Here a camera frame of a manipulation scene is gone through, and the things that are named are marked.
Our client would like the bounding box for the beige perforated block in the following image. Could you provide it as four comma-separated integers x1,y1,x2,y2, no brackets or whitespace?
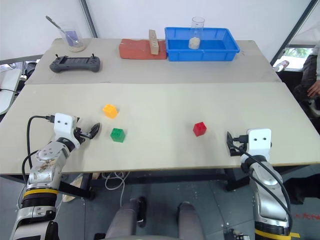
148,29,161,56

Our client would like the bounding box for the green toy block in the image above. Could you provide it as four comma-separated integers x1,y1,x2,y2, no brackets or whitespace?
110,127,126,144

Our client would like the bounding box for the red brick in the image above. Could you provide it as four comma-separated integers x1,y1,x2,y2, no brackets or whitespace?
118,38,168,61

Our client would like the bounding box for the blue plastic bin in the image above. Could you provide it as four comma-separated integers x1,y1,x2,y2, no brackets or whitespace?
164,26,241,62

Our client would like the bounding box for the white cable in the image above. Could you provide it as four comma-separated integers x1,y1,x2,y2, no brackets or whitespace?
104,170,131,209

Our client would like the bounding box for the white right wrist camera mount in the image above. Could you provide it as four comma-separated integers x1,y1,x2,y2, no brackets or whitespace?
246,128,273,161

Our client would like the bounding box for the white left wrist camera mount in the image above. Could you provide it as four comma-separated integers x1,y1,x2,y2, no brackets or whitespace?
53,112,79,145

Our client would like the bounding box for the black table frame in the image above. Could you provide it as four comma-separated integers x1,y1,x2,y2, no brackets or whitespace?
0,163,320,201

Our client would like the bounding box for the red toy block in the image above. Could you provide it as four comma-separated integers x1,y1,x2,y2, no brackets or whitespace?
192,121,208,138

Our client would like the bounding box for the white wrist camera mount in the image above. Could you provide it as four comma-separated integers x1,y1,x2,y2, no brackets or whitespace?
53,112,79,145
246,128,273,161

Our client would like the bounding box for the yellow toy block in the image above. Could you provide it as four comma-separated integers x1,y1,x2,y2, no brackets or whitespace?
102,103,119,120

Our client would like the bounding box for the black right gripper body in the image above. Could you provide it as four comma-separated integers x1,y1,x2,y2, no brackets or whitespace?
232,134,250,154

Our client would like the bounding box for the gray rounded leg shape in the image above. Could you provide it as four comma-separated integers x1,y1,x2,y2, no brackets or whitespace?
176,201,206,240
104,199,139,240

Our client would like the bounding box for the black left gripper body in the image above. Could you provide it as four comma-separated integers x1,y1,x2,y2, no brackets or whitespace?
73,117,92,146

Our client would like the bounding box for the bystander bare hand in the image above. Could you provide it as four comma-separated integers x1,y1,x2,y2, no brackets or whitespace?
306,80,320,98

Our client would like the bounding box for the metal spoon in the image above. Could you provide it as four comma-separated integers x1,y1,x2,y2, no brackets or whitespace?
45,15,79,45

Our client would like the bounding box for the dark slanted pole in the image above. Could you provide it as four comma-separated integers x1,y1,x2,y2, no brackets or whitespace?
269,0,319,66
80,0,99,39

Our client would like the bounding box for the light wooden piece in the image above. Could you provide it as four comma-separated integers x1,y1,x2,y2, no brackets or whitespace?
61,171,85,203

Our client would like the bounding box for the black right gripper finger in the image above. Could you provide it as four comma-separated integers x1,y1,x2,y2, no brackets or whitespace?
226,131,236,147
228,146,242,158

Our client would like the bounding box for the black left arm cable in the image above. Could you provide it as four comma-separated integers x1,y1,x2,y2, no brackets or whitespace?
21,114,56,192

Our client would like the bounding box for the gray handheld controller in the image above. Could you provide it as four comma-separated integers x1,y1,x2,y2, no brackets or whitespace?
48,53,103,74

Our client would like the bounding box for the glass beaker with sand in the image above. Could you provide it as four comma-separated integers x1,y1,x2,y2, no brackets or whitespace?
187,16,206,50

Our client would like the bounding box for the white side table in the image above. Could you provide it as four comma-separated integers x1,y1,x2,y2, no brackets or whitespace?
0,66,23,116

